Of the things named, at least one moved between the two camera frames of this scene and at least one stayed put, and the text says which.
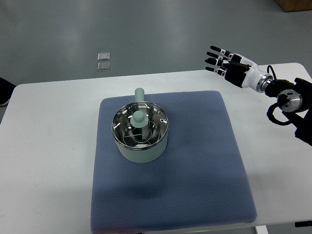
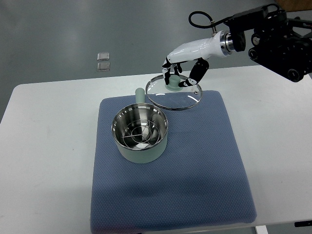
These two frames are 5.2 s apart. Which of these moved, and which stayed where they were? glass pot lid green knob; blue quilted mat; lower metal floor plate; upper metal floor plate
Moved: glass pot lid green knob
Stayed: blue quilted mat; lower metal floor plate; upper metal floor plate
